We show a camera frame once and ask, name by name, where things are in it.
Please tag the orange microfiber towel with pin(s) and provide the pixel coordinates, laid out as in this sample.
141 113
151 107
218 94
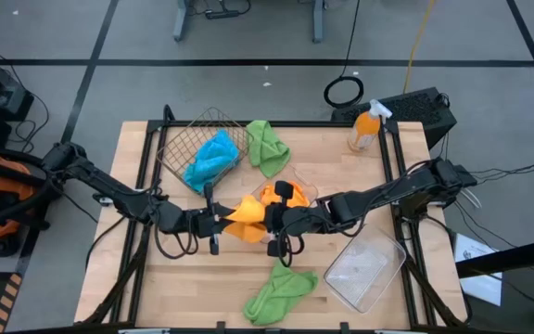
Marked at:
248 213
299 197

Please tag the orange spray bottle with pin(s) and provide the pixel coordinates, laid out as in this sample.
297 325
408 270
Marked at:
366 130

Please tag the black desk edge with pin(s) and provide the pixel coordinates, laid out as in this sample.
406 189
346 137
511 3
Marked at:
517 255

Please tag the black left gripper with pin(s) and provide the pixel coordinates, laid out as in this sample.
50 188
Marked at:
197 220

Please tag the grey desk leg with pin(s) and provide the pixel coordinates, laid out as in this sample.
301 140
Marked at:
181 21
317 21

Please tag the black computer case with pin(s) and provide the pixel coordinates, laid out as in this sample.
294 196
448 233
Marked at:
410 109

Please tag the black power strip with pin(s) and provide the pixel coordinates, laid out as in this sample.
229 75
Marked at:
220 14

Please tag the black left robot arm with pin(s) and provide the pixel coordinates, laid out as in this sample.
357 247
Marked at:
109 188

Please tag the green microfiber towel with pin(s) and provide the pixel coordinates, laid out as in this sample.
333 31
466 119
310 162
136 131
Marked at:
278 292
267 148

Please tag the white paper sheet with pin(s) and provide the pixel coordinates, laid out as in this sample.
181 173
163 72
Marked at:
480 283

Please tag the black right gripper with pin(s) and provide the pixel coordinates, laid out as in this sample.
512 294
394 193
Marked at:
295 220

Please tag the black aluminium table frame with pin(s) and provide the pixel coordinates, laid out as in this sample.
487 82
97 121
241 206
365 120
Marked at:
153 125

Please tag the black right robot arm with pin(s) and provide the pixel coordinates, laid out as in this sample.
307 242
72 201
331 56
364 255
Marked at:
387 190

